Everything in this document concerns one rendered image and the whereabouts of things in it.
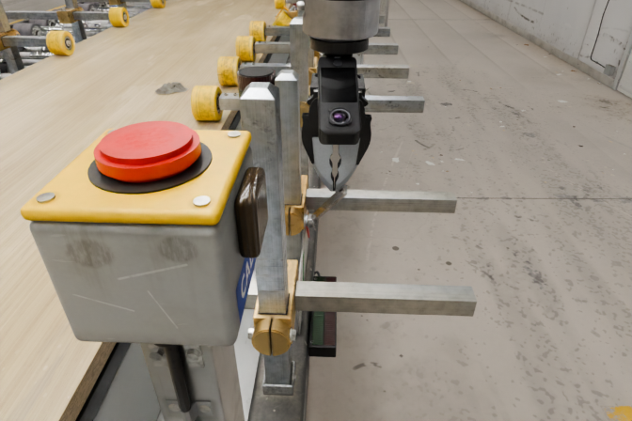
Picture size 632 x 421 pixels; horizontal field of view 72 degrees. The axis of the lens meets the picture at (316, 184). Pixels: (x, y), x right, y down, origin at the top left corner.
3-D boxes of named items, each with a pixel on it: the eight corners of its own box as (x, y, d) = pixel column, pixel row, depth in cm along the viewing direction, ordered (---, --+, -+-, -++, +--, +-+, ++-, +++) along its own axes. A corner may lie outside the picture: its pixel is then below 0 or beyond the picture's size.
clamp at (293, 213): (308, 195, 90) (308, 174, 87) (304, 237, 78) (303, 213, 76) (280, 194, 90) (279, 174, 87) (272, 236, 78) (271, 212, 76)
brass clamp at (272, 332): (302, 284, 69) (302, 258, 66) (295, 357, 57) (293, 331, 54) (262, 282, 69) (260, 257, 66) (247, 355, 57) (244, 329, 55)
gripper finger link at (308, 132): (336, 159, 61) (339, 100, 56) (336, 165, 59) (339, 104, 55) (302, 158, 61) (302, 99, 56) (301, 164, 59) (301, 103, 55)
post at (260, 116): (292, 377, 69) (278, 79, 44) (290, 397, 66) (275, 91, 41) (270, 376, 69) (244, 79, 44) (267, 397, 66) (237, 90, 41)
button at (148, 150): (213, 154, 20) (209, 119, 19) (188, 203, 16) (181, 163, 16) (127, 152, 20) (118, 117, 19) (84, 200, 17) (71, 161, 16)
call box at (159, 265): (261, 255, 25) (251, 127, 21) (238, 362, 19) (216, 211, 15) (139, 251, 25) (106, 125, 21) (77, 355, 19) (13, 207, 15)
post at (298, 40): (309, 211, 113) (308, 16, 89) (308, 219, 110) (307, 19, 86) (296, 210, 114) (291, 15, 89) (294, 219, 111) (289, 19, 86)
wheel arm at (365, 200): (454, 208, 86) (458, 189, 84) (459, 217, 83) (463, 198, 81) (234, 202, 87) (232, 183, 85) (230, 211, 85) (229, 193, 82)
